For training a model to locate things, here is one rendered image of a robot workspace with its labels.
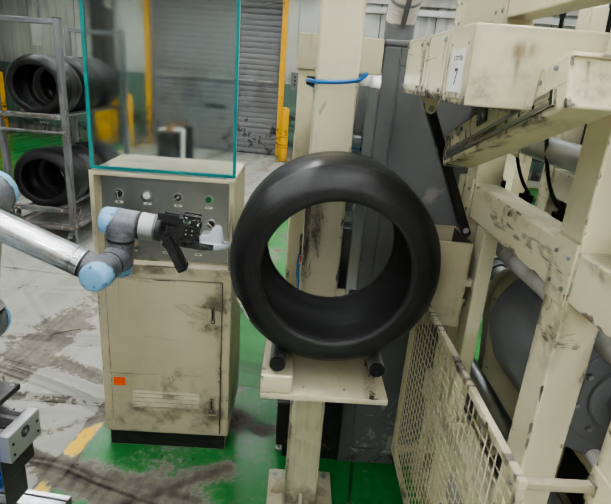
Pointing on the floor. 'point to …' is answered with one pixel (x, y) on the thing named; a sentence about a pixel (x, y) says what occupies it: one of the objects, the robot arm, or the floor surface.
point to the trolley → (61, 106)
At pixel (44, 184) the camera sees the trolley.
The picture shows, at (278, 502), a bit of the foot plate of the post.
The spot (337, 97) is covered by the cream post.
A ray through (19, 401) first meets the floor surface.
